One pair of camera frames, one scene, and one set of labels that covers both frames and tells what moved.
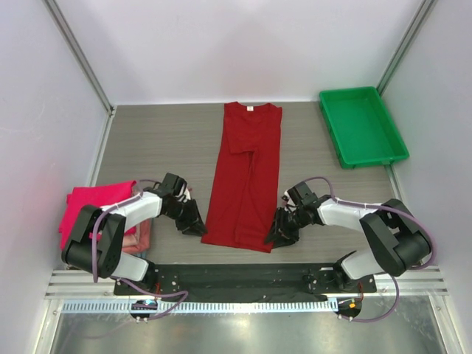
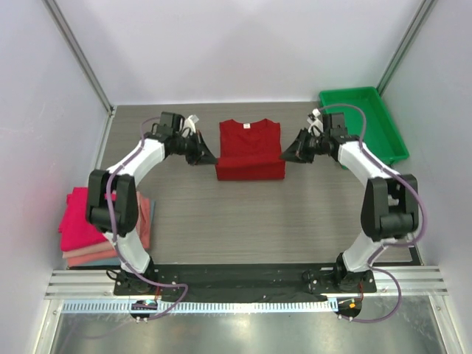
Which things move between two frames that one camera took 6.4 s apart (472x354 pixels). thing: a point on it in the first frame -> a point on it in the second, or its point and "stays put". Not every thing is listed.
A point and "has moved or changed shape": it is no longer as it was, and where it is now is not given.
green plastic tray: [362, 131] stays put
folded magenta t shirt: [98, 195] stays put
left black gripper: [193, 224] -> [201, 155]
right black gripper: [286, 223] -> [304, 147]
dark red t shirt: [243, 211] has moved or changed shape
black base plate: [243, 282] stays put
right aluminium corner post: [420, 18] stays put
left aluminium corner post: [77, 51] stays put
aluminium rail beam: [394, 284] stays put
